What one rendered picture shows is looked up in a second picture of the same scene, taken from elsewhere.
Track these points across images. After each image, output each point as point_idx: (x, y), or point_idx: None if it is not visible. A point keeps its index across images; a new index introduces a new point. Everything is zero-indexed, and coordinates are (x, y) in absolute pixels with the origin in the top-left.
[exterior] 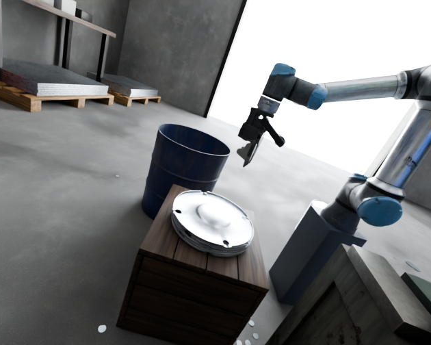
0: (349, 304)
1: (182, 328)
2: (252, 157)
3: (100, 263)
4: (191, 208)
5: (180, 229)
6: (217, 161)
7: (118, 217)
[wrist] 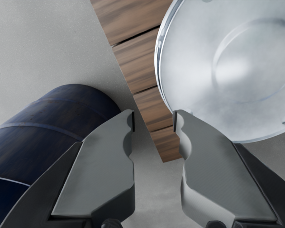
0: None
1: None
2: (129, 128)
3: None
4: (262, 109)
5: None
6: (29, 165)
7: (152, 149)
